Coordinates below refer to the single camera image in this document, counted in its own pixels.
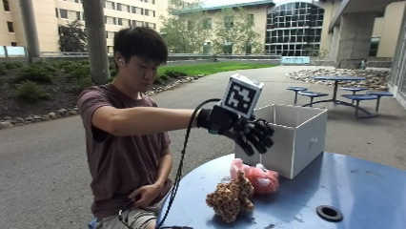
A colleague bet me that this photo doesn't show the grey shorts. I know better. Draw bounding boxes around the grey shorts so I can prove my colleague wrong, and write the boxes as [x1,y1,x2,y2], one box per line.
[95,203,161,229]

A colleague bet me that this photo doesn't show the blue round picnic table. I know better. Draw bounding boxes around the blue round picnic table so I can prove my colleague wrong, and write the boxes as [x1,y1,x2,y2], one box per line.
[311,75,367,107]

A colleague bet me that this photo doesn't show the the person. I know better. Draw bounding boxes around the the person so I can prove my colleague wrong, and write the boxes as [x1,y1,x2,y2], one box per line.
[76,27,277,229]

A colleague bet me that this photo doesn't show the row of border stones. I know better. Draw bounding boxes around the row of border stones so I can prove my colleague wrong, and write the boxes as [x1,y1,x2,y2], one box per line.
[0,74,204,130]

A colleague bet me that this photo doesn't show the beige building with windows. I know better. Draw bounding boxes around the beige building with windows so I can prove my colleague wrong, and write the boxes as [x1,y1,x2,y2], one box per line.
[0,0,170,54]

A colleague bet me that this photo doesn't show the white cube with black markers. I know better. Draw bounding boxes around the white cube with black markers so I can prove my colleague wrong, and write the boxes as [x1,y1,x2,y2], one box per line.
[220,73,265,119]

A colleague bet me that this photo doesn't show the white open box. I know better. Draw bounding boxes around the white open box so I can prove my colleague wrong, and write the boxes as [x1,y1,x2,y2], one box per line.
[233,103,329,180]

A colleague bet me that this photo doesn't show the bed of grey stones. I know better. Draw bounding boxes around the bed of grey stones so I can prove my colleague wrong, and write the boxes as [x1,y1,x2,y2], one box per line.
[285,67,393,92]

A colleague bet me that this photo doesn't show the pink soft toy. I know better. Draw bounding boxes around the pink soft toy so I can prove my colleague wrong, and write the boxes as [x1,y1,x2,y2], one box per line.
[230,157,281,196]

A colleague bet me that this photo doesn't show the green tree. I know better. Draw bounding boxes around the green tree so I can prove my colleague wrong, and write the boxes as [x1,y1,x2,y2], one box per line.
[158,0,214,55]
[210,7,265,55]

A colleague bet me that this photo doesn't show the concrete column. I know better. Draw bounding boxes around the concrete column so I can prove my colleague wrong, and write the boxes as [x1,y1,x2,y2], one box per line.
[335,11,378,63]

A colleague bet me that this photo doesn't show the maroon t-shirt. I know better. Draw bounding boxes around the maroon t-shirt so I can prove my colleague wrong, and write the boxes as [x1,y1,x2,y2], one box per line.
[76,83,174,221]

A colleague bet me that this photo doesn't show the spotted giraffe soft toy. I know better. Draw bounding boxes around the spotted giraffe soft toy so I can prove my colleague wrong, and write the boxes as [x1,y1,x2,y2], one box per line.
[204,169,257,224]

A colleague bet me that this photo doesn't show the black ring in table hole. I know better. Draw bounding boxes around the black ring in table hole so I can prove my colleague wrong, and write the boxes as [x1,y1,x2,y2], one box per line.
[314,204,343,223]

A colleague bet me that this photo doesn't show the blue round seat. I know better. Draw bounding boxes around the blue round seat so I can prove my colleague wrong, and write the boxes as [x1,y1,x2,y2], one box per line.
[339,86,370,96]
[365,91,395,113]
[297,91,330,108]
[285,86,310,105]
[339,94,379,119]

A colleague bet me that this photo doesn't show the thick grey pole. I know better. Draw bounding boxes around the thick grey pole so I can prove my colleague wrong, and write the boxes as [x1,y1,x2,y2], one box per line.
[81,0,112,86]

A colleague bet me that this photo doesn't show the green lawn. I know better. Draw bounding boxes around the green lawn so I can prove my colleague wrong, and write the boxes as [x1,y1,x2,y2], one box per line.
[157,60,278,77]

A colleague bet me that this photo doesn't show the dark glass facade building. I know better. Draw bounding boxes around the dark glass facade building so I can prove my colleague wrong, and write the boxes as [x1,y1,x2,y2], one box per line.
[264,1,326,57]

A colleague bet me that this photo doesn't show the black glove cable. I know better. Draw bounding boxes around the black glove cable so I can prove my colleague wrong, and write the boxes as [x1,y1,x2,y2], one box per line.
[154,97,224,229]

